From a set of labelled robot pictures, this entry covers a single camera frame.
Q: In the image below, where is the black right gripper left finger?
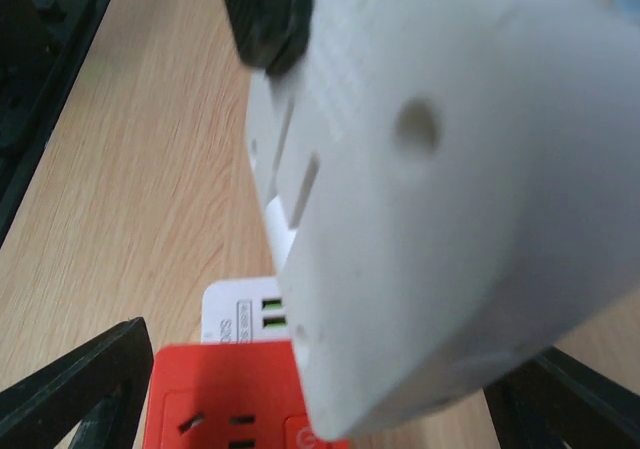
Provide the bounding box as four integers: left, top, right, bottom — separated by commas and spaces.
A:
1, 317, 154, 448

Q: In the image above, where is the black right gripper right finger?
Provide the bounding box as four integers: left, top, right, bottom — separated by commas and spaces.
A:
483, 348, 639, 448

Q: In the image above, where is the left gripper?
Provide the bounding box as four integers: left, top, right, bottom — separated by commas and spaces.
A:
224, 0, 314, 74

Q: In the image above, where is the red cube socket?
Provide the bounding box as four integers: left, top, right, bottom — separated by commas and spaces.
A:
143, 340, 350, 449

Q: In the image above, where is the white power strip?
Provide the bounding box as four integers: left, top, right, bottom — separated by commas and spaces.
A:
200, 277, 290, 344

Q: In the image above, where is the white cube adapter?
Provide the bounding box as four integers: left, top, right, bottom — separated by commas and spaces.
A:
263, 195, 297, 274

